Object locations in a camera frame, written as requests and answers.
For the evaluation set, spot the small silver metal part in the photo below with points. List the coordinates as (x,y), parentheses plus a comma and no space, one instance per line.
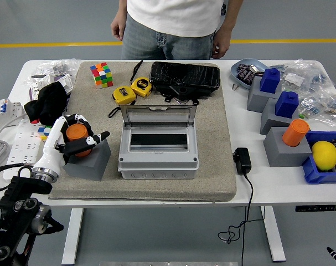
(256,69)

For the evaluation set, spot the black office chair base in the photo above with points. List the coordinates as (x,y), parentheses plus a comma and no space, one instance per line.
(223,9)

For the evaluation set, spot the white labelled packets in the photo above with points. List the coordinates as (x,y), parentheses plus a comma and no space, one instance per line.
(66,82)

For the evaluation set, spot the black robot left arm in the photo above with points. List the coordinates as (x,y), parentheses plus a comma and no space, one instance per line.
(21,188)

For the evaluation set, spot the person's left hand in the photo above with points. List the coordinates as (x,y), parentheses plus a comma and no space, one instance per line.
(221,44)

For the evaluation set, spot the large colourful puzzle cube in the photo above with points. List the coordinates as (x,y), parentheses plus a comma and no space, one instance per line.
(101,76)

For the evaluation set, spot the orange cylinder battery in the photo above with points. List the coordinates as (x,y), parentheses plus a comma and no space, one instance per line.
(76,133)
(295,133)

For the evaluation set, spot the yellow tape measure 5m label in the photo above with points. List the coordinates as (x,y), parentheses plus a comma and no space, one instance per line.
(141,87)

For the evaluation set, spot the clear bag of white parts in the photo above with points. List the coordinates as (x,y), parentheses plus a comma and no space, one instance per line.
(293,79)

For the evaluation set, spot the black plastic tray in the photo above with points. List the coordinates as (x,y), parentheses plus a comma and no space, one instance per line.
(184,73)

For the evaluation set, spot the person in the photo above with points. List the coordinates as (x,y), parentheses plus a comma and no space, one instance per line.
(170,16)

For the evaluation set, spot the grey electrical box with lid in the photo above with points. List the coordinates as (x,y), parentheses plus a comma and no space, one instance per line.
(156,166)

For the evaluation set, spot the grey block holder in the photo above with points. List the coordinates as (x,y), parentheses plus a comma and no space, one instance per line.
(273,123)
(284,156)
(257,101)

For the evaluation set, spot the dark printed packet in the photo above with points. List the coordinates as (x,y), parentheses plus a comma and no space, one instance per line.
(243,67)
(245,76)

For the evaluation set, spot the person's right hand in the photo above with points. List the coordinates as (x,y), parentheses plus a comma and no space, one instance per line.
(119,27)

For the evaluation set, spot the yellow lemon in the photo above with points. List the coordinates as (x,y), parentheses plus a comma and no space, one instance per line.
(324,155)

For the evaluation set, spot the white power strip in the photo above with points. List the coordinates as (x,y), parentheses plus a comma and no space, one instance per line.
(21,147)

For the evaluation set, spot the blue square battery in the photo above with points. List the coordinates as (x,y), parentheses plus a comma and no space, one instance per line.
(270,80)
(286,105)

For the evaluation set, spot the person's right forearm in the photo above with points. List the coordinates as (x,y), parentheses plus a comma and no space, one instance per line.
(122,8)

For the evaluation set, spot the small colourful puzzle cube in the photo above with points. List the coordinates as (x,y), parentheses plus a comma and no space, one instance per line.
(44,133)

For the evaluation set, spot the small metal screws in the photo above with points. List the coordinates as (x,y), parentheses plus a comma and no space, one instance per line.
(234,87)

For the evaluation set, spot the black power adapter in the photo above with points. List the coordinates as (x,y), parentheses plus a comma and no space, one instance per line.
(242,160)

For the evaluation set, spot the person's left forearm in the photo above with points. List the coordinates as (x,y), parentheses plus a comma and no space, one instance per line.
(231,16)

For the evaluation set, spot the black cloth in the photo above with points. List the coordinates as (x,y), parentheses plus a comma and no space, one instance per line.
(50,104)

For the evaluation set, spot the white blue circuit breaker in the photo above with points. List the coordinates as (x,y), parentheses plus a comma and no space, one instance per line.
(15,109)

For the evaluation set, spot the white table leg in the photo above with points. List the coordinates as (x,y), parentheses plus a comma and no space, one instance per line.
(72,235)
(273,235)

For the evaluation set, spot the blue-grey dish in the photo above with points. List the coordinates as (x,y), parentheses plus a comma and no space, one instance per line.
(250,61)

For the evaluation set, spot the grey-brown mat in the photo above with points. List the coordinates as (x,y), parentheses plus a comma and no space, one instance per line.
(212,124)

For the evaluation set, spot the clear bag of brown parts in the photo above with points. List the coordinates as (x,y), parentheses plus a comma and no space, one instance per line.
(335,106)

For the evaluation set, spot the blue plastic bin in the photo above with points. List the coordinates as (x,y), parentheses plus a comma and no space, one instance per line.
(317,177)

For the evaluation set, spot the clear bag of dark screws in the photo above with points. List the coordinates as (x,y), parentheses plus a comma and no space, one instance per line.
(59,67)

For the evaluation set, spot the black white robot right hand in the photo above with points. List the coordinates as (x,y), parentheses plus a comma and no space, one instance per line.
(335,253)

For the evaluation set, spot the small green connector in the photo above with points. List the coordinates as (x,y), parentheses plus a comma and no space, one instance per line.
(303,116)

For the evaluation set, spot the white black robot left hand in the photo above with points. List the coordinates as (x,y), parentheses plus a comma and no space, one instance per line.
(50,149)

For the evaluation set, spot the clear bag of blue parts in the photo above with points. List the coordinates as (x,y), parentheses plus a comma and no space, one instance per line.
(309,104)

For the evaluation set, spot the black table control panel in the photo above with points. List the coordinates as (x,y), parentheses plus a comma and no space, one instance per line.
(317,208)

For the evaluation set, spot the grey block with round hole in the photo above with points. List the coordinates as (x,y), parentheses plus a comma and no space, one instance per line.
(93,163)

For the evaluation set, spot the yellow tape measure black label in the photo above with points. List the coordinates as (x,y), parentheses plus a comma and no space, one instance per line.
(124,95)

